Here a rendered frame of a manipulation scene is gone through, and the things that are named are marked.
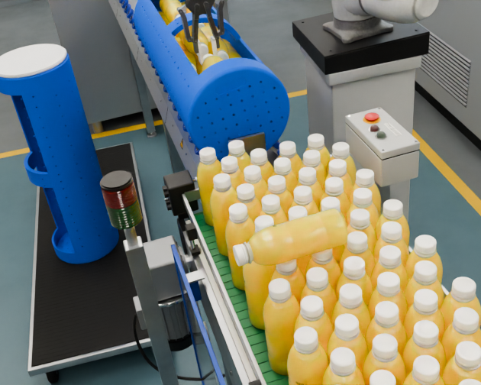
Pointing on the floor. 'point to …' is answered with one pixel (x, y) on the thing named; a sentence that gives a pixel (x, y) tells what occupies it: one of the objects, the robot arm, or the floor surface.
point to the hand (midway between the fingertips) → (207, 50)
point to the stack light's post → (151, 311)
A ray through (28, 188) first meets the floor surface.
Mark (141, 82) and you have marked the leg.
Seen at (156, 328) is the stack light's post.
